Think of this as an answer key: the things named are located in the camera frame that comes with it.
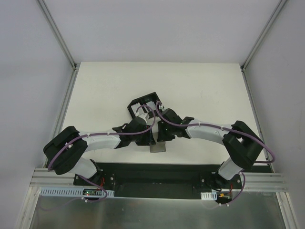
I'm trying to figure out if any right aluminium frame post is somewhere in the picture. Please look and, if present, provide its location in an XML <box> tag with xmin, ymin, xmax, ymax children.
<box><xmin>241</xmin><ymin>0</ymin><xmax>289</xmax><ymax>72</ymax></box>

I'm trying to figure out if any right white cable duct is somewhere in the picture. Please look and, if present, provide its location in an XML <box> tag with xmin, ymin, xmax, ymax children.
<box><xmin>200</xmin><ymin>192</ymin><xmax>217</xmax><ymax>201</ymax></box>

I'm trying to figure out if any aluminium frame post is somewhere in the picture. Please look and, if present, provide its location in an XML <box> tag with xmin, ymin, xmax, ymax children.
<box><xmin>241</xmin><ymin>0</ymin><xmax>289</xmax><ymax>72</ymax></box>
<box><xmin>36</xmin><ymin>0</ymin><xmax>77</xmax><ymax>70</ymax></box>

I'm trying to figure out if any front aluminium rail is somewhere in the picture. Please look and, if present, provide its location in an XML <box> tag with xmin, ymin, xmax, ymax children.
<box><xmin>30</xmin><ymin>164</ymin><xmax>288</xmax><ymax>192</ymax></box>

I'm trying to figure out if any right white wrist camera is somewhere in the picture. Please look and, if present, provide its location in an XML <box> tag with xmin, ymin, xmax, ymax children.
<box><xmin>158</xmin><ymin>104</ymin><xmax>165</xmax><ymax>111</ymax></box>

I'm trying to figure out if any right table edge rail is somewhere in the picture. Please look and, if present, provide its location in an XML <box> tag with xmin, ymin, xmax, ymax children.
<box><xmin>241</xmin><ymin>68</ymin><xmax>274</xmax><ymax>172</ymax></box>

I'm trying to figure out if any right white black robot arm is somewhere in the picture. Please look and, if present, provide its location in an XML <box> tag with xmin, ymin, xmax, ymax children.
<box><xmin>158</xmin><ymin>108</ymin><xmax>263</xmax><ymax>188</ymax></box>

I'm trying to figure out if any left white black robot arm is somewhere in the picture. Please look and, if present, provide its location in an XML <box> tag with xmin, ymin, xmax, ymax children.
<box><xmin>43</xmin><ymin>117</ymin><xmax>153</xmax><ymax>186</ymax></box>

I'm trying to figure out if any table edge rail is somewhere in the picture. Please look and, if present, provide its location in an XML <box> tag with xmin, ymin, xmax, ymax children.
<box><xmin>42</xmin><ymin>68</ymin><xmax>81</xmax><ymax>167</ymax></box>
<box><xmin>241</xmin><ymin>68</ymin><xmax>274</xmax><ymax>172</ymax></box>

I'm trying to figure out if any left aluminium frame post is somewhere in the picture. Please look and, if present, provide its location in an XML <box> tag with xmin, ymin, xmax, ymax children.
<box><xmin>36</xmin><ymin>0</ymin><xmax>77</xmax><ymax>70</ymax></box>

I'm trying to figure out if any left table edge rail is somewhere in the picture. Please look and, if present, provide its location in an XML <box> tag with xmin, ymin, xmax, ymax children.
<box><xmin>42</xmin><ymin>68</ymin><xmax>81</xmax><ymax>167</ymax></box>

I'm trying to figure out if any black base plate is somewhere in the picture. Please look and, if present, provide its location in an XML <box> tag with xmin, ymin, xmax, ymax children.
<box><xmin>72</xmin><ymin>162</ymin><xmax>246</xmax><ymax>198</ymax></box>

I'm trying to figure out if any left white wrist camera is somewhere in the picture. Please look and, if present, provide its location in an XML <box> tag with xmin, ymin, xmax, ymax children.
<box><xmin>137</xmin><ymin>113</ymin><xmax>150</xmax><ymax>125</ymax></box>

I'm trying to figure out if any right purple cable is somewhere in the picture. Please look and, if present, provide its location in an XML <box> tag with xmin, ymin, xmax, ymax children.
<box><xmin>155</xmin><ymin>100</ymin><xmax>277</xmax><ymax>208</ymax></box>

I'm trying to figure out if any white cable duct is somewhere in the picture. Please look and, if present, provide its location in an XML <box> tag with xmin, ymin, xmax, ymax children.
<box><xmin>200</xmin><ymin>192</ymin><xmax>217</xmax><ymax>201</ymax></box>
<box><xmin>40</xmin><ymin>187</ymin><xmax>114</xmax><ymax>198</ymax></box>

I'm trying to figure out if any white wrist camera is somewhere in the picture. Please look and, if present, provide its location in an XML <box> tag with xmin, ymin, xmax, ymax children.
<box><xmin>158</xmin><ymin>104</ymin><xmax>165</xmax><ymax>111</ymax></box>
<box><xmin>137</xmin><ymin>113</ymin><xmax>150</xmax><ymax>125</ymax></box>

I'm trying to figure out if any left white cable duct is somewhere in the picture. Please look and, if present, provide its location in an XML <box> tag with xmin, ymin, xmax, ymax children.
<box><xmin>40</xmin><ymin>187</ymin><xmax>114</xmax><ymax>198</ymax></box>

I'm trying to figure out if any black plastic card tray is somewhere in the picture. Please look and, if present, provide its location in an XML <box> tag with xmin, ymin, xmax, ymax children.
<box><xmin>127</xmin><ymin>92</ymin><xmax>160</xmax><ymax>118</ymax></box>

